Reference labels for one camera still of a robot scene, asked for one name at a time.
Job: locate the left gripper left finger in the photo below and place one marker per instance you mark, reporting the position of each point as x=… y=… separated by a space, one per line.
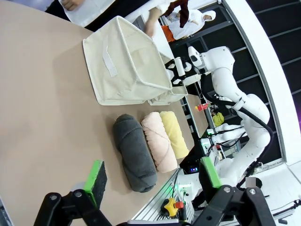
x=96 y=179

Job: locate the red bottle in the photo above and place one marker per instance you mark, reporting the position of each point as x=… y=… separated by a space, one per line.
x=202 y=107

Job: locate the cream fabric basket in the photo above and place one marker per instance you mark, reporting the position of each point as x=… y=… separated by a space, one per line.
x=175 y=93
x=122 y=70

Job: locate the person's left hand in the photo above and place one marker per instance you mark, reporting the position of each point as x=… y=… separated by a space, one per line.
x=149 y=27

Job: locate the yellow towel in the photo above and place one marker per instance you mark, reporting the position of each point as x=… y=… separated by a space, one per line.
x=175 y=134

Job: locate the grey towel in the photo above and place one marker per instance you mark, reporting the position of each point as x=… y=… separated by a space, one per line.
x=135 y=150

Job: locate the person's right hand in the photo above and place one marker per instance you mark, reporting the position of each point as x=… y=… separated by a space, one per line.
x=71 y=4

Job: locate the rolled cream towel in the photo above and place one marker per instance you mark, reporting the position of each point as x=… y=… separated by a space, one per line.
x=158 y=141

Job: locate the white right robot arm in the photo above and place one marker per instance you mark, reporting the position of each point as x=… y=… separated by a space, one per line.
x=247 y=117

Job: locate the yellow emergency stop button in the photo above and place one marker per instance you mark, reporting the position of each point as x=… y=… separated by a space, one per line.
x=172 y=207

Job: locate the person's left forearm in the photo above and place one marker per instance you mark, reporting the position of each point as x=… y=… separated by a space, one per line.
x=155 y=13

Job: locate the yellow-green bag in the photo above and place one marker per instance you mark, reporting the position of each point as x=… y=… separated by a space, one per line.
x=217 y=118

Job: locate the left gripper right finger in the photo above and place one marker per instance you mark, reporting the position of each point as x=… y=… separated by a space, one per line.
x=210 y=174

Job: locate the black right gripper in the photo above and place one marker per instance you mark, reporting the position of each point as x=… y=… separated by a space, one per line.
x=191 y=74

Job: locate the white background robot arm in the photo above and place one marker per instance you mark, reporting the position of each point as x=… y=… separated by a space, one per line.
x=227 y=131

